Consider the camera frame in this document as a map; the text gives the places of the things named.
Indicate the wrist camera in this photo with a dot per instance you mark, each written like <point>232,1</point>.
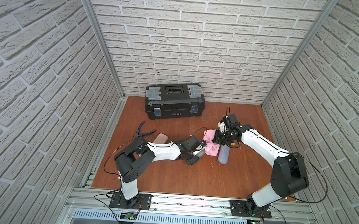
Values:
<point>228,123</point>
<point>200,151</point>

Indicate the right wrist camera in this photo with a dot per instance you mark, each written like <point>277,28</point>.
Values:
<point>228,123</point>

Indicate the black plastic toolbox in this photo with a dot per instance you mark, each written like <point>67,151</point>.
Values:
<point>174,101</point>

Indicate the pink microfibre cloth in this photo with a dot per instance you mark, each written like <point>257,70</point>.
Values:
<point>211,148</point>

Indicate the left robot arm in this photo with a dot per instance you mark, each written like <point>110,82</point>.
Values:
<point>133,160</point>

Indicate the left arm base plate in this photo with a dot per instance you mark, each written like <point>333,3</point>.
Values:
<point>140,201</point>

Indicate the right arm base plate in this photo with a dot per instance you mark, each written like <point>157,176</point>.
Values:
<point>246,208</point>

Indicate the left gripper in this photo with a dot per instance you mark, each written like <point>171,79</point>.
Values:
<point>194,155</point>

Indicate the aluminium mounting rail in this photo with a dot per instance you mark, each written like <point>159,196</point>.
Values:
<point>203,206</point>

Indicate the pink eyeglass case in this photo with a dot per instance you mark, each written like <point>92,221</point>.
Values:
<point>161,139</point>

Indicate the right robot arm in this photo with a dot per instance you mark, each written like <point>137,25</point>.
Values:
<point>288,175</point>

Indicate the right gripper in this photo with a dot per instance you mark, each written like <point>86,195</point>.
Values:
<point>216,139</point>

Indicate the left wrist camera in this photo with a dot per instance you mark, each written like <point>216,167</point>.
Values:
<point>200,151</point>

